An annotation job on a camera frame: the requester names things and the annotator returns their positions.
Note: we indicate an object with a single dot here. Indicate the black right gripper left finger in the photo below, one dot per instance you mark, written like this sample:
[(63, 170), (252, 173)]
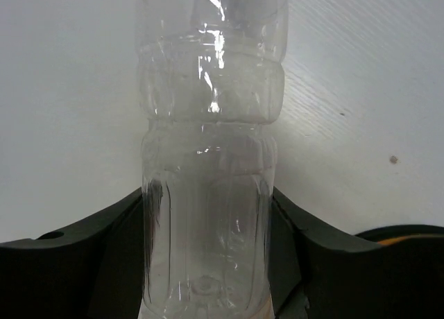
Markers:
[(93, 268)]

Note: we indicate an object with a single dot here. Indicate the clear unlabelled plastic bottle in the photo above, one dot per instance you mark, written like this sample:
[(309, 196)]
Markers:
[(211, 81)]

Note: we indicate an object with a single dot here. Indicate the orange cylindrical bin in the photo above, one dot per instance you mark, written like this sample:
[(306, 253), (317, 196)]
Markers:
[(392, 234)]

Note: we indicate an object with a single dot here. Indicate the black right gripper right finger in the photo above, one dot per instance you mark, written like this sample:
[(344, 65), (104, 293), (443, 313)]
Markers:
[(319, 271)]

